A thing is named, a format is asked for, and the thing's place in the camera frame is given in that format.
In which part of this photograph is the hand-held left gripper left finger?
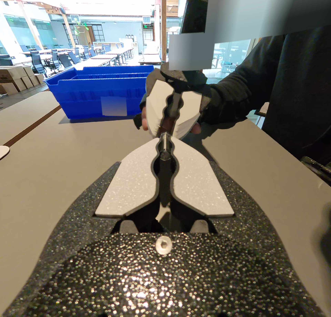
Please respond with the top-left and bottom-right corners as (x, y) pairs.
(95, 137), (162, 232)

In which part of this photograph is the row of black office chairs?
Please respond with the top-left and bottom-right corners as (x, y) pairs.
(19, 43), (135, 74)

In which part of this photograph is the blue plastic bin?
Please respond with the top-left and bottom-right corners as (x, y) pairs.
(48, 73), (153, 120)
(43, 65), (155, 82)

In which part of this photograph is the black glossy device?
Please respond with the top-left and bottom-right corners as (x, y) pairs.
(300, 156), (331, 187)

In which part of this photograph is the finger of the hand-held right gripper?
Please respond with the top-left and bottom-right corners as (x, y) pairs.
(173, 91), (203, 139)
(146, 79), (175, 138)

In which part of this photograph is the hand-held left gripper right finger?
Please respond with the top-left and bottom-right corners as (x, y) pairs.
(169, 138), (235, 232)

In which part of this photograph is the silver bolt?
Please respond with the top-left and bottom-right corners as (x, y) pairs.
(159, 132), (172, 161)

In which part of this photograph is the stack of cardboard boxes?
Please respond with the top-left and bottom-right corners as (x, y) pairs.
(0, 65), (44, 95)

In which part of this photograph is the green hanging plant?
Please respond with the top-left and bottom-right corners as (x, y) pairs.
(74, 18), (89, 36)

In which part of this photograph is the person's right hand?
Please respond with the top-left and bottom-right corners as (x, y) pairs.
(133, 106), (215, 141)

